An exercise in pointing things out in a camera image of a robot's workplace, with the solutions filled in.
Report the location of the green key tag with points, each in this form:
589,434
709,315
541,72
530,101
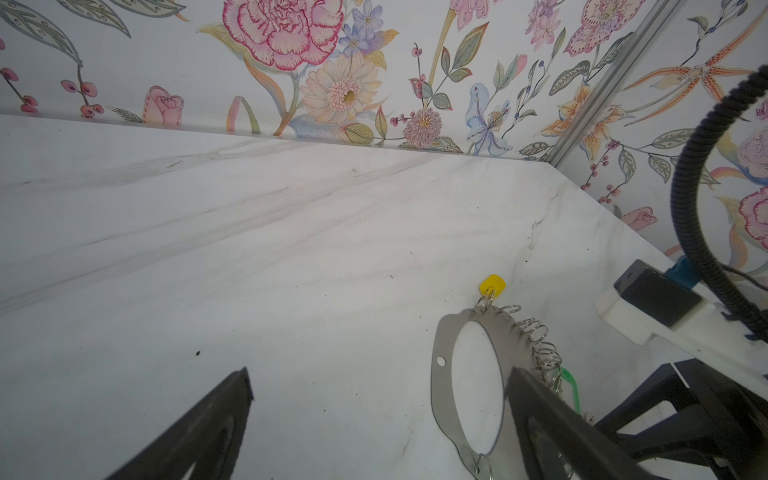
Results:
568,378

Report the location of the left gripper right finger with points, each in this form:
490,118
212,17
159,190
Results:
552,437

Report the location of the yellow key tag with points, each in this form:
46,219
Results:
492,286

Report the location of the metal key organizer plate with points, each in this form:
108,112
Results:
474,352

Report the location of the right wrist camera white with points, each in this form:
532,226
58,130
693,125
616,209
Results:
644,303

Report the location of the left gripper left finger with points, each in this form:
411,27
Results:
204,443

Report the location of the right corner aluminium post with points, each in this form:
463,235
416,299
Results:
639,45

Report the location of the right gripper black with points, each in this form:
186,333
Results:
716,423

